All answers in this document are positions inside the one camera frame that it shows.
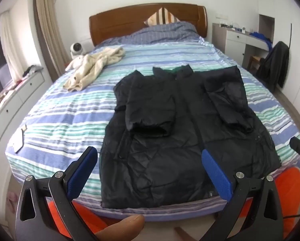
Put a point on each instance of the orange cloth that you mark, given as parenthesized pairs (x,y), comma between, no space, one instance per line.
(290,193)

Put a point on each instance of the black coat on chair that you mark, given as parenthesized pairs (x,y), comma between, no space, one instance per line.
(274,65)

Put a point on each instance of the brown striped pillow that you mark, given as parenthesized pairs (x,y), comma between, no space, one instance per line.
(162,16)

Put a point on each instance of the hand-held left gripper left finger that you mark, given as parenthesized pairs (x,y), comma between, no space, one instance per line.
(83,167)

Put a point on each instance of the blue checked pillow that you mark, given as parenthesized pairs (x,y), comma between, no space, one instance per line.
(165,34)

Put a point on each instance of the brown wooden headboard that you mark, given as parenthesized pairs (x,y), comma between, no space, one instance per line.
(120,22)

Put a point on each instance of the wooden chair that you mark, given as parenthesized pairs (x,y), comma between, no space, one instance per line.
(254,61)

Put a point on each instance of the white desk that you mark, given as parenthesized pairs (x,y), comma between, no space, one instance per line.
(234,40)

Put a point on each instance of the white window cabinet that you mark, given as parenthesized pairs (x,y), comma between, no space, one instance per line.
(14,100)

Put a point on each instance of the beige fleece garment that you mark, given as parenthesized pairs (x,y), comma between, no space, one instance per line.
(89,67)

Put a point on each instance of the paper tag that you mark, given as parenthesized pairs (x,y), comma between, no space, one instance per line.
(17,143)

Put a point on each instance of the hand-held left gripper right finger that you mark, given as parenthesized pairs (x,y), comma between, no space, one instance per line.
(216,173)

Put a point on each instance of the beige curtain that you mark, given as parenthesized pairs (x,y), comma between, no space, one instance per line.
(48,30)

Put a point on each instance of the white sheer curtain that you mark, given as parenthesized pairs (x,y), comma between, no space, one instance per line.
(11,45)

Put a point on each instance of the white plush toy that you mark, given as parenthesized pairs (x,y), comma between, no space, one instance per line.
(73,64)

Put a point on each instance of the white round device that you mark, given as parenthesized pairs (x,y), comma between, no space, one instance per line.
(77,48)

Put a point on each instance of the person's left hand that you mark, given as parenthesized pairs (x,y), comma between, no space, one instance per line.
(120,228)

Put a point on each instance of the bed with striped sheet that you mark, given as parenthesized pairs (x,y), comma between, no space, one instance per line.
(64,110)

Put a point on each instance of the blue cloth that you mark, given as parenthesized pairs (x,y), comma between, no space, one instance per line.
(264,39)

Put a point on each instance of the black padded jacket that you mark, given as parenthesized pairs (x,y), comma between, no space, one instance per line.
(165,155)

